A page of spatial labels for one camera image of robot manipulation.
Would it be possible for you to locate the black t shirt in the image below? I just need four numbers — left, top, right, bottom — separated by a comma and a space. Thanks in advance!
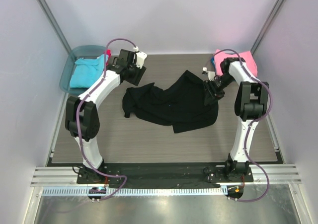
122, 71, 219, 134

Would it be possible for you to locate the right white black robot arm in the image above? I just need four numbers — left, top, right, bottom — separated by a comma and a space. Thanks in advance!
204, 58, 269, 183

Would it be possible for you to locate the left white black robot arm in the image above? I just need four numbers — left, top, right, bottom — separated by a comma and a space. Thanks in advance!
65, 47, 148, 184

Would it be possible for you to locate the blue folded t shirt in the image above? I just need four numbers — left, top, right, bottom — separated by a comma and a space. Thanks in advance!
210, 57, 215, 69

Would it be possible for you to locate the red t shirt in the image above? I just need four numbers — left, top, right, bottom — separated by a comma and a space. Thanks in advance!
104, 49, 111, 66

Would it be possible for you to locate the pink folded t shirt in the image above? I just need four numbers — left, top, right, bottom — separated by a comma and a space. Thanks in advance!
214, 51, 258, 77

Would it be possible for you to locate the light blue t shirt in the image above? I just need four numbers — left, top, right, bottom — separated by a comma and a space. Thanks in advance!
70, 54, 109, 88

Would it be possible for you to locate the teal plastic basket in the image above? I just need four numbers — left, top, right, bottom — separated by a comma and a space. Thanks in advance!
60, 45, 105, 96

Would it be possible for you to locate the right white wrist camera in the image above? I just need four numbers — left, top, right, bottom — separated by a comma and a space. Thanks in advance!
202, 67, 216, 80

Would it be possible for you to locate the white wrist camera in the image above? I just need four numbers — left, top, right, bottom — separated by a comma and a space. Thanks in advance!
133, 46, 148, 69
202, 67, 216, 80

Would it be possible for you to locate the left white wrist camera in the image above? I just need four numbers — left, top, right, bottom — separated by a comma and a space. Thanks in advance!
133, 46, 148, 69

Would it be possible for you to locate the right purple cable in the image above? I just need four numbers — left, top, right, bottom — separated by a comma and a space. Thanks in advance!
213, 49, 275, 202

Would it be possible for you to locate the white slotted cable duct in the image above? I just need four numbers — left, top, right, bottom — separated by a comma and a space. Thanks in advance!
42, 186, 228, 198

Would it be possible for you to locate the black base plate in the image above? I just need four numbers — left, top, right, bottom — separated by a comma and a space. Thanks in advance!
75, 162, 254, 189

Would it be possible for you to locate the right aluminium corner post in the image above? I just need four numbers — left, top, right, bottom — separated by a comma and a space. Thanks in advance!
251, 0, 286, 55

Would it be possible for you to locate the aluminium corner post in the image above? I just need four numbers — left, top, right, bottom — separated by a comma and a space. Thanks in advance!
251, 0, 286, 55
37, 0, 72, 54

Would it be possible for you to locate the left aluminium corner post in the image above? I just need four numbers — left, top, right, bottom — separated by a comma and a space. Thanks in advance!
37, 0, 72, 54

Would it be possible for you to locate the aluminium rail beam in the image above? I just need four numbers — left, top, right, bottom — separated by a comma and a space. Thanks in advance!
31, 164, 302, 186

